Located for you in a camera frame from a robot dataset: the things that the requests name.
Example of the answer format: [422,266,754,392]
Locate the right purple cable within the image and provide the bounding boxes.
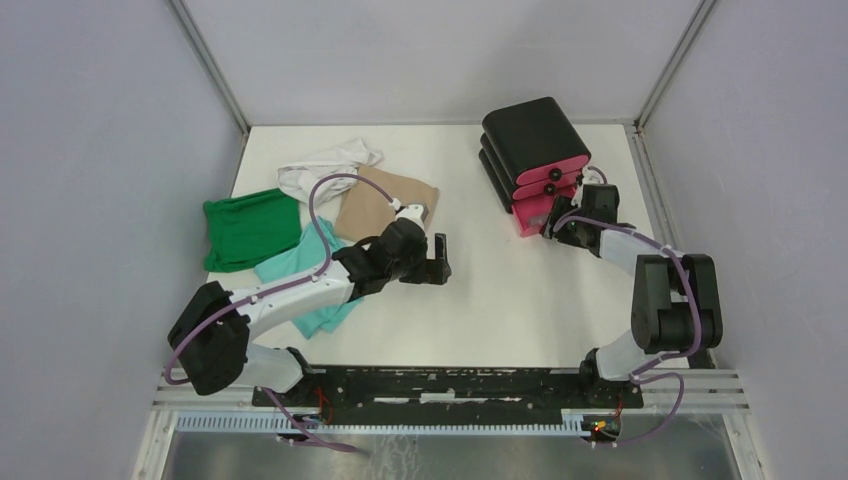
[553,165,704,446]

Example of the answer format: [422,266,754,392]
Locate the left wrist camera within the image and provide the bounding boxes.
[395,203,430,231]

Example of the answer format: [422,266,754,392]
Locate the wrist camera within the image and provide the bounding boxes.
[395,203,430,231]
[571,165,608,207]

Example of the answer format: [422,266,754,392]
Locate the tan cloth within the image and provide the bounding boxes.
[334,166,440,242]

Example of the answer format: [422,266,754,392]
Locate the green cloth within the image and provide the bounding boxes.
[203,189,301,273]

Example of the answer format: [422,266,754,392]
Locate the purple cable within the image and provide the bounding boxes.
[553,165,704,446]
[163,173,402,387]

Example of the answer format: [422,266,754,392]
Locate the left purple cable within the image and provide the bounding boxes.
[163,173,402,387]

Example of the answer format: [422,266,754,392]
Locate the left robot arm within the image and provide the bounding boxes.
[165,218,452,407]

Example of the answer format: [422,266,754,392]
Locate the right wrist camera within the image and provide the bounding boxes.
[571,165,608,207]

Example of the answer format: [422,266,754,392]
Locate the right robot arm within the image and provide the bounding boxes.
[541,184,724,408]

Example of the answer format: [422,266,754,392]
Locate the black pink drawer organizer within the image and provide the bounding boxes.
[478,96,591,237]

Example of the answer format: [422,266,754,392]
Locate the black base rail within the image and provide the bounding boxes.
[279,365,644,425]

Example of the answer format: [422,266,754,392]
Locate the teal cloth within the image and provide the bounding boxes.
[254,223,363,339]

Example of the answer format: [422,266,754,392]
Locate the white cloth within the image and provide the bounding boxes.
[277,138,384,207]

